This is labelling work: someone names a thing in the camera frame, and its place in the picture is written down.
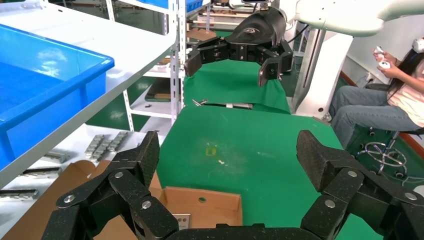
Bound metal cylinder rod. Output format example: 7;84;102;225
225;102;255;111

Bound white neighbouring shelf rack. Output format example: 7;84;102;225
105;0;213;133

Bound green table cloth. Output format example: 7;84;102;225
155;105;383;240
183;31;292;115

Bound white robot torso column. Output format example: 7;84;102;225
291;29;354;121

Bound seated person left hand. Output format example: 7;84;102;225
379;59;404;79

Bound grey metal bracket part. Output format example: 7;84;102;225
19;167;63;179
0;189;40;202
42;151;67;165

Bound blue plastic tray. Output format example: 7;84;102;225
134;0;204;14
0;24;116;171

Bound silver metal shield plate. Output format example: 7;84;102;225
172;213;192;231

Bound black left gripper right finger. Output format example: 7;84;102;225
295;129;424;240

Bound office chair chrome base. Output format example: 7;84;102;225
357;82;424;180

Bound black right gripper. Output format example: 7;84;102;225
183;7;294;89

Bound stacked wooden pallets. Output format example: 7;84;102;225
187;0;266;34

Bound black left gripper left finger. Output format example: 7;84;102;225
41;130;180;240

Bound ribbed metal strip part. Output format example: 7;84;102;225
105;131;129;153
88;139;114;164
84;134;106;157

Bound brown cardboard piece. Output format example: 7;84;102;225
186;28;217;43

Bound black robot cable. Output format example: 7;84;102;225
286;23;310;45

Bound white perforated rack post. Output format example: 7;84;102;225
168;0;180;127

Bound seated person right hand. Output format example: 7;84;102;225
372;49;398;64

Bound white VR headset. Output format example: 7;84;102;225
410;36;424;54

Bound brown cardboard box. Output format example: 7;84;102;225
0;160;243;240

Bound seated person pink shirt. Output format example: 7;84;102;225
328;36;424;150

